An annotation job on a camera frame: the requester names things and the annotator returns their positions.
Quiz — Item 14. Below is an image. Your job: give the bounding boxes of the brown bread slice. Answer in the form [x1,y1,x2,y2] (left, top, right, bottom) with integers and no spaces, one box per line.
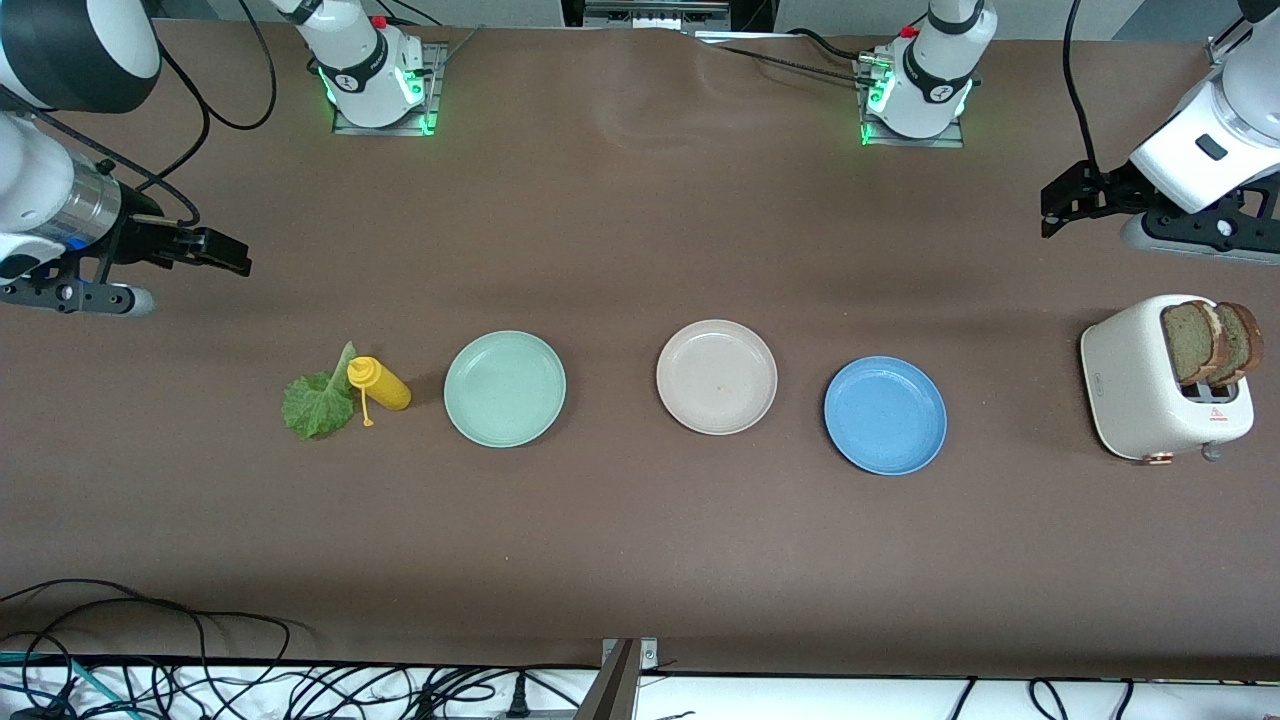
[1205,301,1265,390]
[1160,299,1229,387]

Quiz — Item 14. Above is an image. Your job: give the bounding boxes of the green lettuce leaf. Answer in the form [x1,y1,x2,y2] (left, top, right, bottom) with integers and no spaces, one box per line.
[281,341,359,441]

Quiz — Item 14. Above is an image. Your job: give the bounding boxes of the yellow mustard squeeze bottle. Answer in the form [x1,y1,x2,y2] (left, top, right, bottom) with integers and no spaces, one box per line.
[346,356,413,428]

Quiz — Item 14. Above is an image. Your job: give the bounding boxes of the blue plate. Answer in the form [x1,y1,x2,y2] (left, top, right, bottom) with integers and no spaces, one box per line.
[823,356,949,477]

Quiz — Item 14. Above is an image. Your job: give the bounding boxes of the mint green plate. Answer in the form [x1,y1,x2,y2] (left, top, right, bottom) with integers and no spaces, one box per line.
[443,330,568,449]

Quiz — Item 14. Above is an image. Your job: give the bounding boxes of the beige plate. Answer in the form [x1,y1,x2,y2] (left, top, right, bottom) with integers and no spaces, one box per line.
[655,319,779,437]

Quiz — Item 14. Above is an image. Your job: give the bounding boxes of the white toaster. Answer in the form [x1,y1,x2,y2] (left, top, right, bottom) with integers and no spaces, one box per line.
[1079,293,1256,464]

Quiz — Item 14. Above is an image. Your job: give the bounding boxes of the black equipment rack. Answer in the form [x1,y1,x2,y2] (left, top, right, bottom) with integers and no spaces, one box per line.
[560,0,776,36]

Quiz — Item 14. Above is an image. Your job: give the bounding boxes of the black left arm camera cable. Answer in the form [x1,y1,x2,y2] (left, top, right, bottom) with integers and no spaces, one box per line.
[1060,0,1106,181]

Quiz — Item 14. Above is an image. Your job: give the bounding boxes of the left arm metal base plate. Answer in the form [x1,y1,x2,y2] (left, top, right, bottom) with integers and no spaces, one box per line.
[858,55,967,149]

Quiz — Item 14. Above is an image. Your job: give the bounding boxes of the black right arm loop cable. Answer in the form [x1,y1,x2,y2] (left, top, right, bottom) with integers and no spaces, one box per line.
[140,0,279,191]

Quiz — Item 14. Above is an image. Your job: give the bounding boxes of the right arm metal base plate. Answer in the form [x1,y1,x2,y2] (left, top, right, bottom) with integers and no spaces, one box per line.
[332,40,443,137]

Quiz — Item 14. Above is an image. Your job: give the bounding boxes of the black cable on tabletop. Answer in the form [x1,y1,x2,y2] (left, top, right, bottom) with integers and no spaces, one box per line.
[690,28,886,93]

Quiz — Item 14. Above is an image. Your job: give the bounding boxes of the long looping black cable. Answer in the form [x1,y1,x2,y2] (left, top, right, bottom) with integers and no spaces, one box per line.
[0,578,296,691]

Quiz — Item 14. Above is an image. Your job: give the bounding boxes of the teal cable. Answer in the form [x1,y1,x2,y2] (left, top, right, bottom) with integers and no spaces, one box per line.
[0,650,141,720]

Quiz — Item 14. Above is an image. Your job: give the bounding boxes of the tangled black cables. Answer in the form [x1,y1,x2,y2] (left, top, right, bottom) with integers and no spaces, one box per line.
[0,655,601,720]

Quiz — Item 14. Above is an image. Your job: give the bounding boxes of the aluminium profile post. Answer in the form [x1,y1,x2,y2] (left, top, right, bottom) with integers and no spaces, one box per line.
[575,638,661,720]

